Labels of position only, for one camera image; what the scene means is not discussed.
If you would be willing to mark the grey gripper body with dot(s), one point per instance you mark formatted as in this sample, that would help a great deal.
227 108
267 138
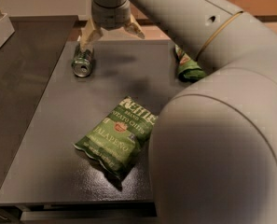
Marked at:
110 17

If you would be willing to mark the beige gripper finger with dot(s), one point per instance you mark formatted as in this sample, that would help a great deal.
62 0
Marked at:
132 27
90 34

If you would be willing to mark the green soda can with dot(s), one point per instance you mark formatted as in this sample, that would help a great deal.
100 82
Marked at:
82 62

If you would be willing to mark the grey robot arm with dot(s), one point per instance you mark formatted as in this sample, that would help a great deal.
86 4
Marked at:
213 150

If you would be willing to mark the green folded snack bag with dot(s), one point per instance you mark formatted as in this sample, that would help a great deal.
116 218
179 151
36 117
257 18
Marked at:
187 69

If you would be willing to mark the green Kettle jalapeno chip bag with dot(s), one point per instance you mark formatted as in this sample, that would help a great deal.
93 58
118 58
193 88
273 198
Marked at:
117 140

